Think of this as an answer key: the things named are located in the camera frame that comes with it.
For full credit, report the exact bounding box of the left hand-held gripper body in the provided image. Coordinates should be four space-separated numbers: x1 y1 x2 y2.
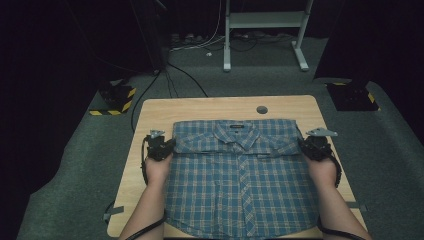
145 129 169 162

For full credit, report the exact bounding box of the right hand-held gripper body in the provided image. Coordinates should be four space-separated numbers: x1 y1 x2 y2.
304 127 338 162

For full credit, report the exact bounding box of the blue plaid short-sleeved shirt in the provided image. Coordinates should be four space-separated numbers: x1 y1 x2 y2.
164 118 320 240

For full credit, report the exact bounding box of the black yellow striped stand base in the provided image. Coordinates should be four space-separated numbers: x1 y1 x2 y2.
325 81 381 112
89 79 138 117

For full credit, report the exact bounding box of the grey tape strip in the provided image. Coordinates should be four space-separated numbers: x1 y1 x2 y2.
103 205 125 224
346 201 368 213

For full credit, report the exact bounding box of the dark power strip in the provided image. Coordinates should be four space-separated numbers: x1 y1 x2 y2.
169 32 205 45

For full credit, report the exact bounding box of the dark metal stand pole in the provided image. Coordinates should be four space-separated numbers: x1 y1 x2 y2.
128 0 169 75

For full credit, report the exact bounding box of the left hand-held gripper black cable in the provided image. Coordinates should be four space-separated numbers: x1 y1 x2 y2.
125 135 168 240

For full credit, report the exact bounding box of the hand-held gripper black cable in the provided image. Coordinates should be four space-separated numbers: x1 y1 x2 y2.
125 135 168 240
316 148 368 240

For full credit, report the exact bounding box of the right hand-held gripper black cable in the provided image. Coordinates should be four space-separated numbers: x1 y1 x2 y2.
316 148 368 240

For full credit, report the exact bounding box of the long black floor cable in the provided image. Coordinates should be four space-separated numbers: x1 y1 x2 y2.
130 69 162 133

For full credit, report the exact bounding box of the thin black floor cable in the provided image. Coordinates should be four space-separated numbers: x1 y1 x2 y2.
165 62 210 99

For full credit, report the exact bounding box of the white cable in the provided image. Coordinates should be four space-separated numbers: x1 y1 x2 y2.
170 0 227 52

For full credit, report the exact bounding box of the tangle of black cables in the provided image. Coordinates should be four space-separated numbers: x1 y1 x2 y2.
229 31 296 53

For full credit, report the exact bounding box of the white metal desk frame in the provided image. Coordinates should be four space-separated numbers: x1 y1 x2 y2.
223 0 314 73

